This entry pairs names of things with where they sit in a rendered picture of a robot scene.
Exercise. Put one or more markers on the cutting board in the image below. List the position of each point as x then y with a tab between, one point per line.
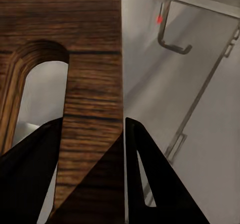
87	35

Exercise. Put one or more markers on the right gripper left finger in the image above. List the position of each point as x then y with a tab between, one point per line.
26	171

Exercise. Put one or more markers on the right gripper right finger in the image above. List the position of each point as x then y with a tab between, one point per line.
174	204

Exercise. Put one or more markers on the bowl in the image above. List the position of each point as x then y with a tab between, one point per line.
22	131

